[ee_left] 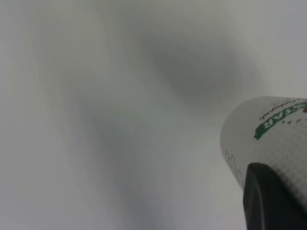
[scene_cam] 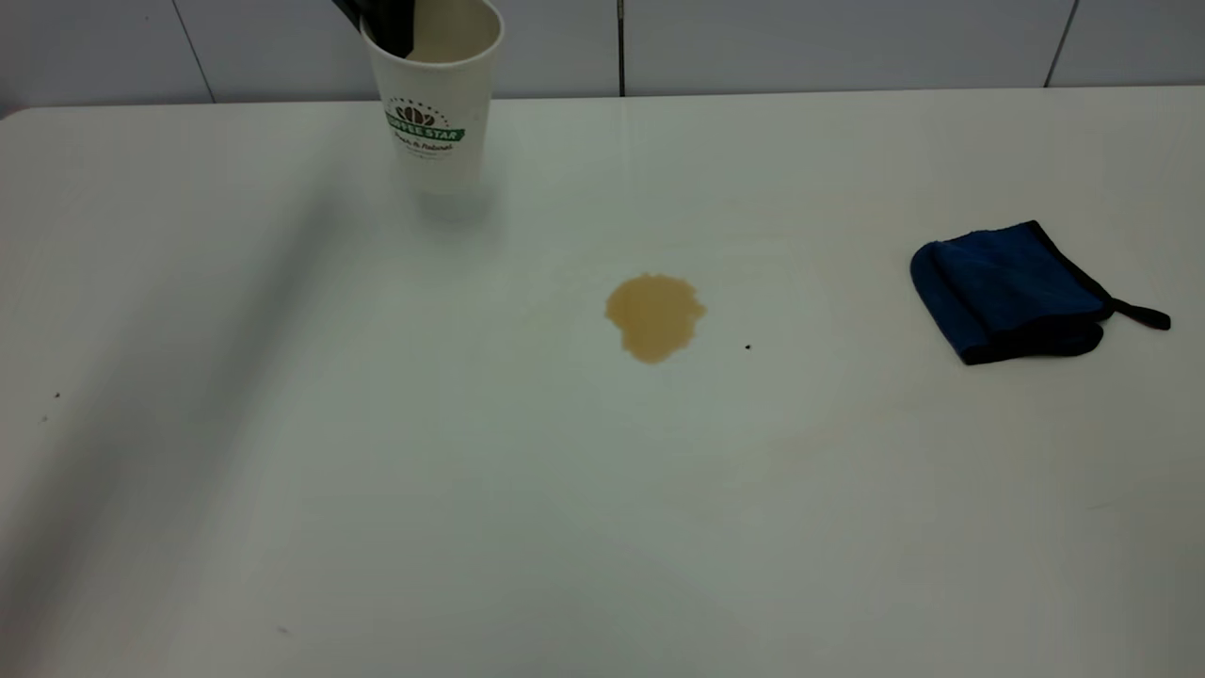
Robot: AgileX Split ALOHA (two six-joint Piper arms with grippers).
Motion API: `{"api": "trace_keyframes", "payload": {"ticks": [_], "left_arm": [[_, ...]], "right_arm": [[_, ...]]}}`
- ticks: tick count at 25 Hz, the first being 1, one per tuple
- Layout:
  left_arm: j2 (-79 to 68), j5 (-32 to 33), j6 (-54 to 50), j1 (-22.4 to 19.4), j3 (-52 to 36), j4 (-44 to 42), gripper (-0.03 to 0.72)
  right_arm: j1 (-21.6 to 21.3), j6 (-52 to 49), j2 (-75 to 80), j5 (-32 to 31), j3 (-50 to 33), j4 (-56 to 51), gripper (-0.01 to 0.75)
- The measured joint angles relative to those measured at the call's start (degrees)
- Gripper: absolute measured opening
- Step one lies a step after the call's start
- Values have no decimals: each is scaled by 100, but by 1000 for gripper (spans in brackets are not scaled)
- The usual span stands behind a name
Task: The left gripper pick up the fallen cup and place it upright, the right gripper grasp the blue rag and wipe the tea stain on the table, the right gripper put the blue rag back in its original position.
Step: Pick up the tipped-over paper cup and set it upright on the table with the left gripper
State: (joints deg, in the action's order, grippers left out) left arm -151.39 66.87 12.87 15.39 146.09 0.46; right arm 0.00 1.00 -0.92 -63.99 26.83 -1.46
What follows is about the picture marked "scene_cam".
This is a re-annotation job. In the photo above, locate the white paper coffee cup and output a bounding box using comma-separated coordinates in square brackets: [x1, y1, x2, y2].
[360, 0, 506, 196]

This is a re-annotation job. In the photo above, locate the blue microfiber cloth black trim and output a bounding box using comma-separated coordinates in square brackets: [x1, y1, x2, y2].
[909, 221, 1172, 366]

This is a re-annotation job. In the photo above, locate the brown coffee spill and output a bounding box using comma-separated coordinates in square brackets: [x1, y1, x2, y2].
[604, 273, 707, 364]

